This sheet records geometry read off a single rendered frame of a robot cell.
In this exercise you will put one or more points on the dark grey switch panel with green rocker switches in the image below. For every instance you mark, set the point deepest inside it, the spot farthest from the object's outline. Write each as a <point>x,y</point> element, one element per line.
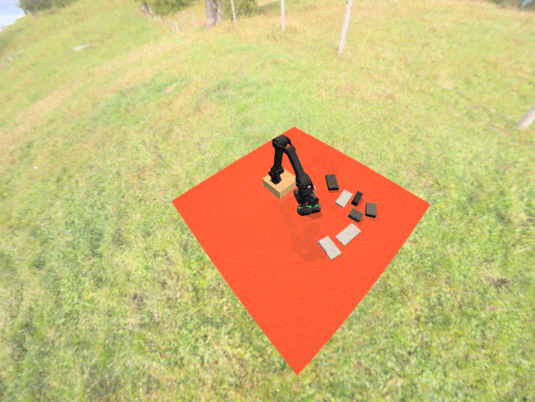
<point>314,209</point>

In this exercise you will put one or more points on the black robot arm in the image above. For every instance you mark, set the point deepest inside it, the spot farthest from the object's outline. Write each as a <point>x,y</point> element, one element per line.
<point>303,179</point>

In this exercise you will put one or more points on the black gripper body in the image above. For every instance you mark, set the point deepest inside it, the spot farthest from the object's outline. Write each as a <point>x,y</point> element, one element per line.
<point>305,210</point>

